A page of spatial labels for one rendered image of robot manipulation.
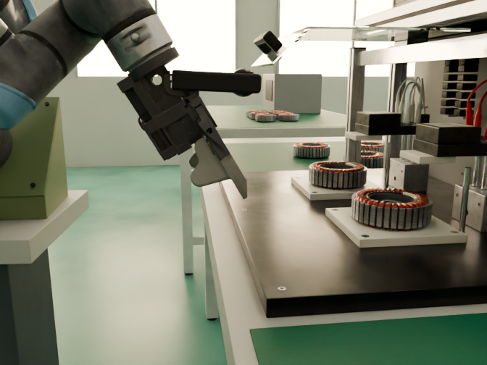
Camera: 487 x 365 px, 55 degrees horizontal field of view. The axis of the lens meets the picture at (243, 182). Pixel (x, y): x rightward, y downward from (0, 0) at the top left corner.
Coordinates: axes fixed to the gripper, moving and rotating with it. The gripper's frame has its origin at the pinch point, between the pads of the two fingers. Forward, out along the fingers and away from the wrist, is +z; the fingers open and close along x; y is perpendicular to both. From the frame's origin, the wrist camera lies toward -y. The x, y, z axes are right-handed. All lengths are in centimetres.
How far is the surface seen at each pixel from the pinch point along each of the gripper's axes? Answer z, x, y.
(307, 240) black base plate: 10.7, 3.8, -3.4
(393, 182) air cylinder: 22.6, -25.1, -25.8
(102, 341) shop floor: 52, -104, 78
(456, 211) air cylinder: 22.4, -2.8, -26.0
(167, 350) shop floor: 65, -95, 57
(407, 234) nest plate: 16.2, 6.2, -15.2
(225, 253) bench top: 7.1, 1.3, 7.2
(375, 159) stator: 26, -51, -32
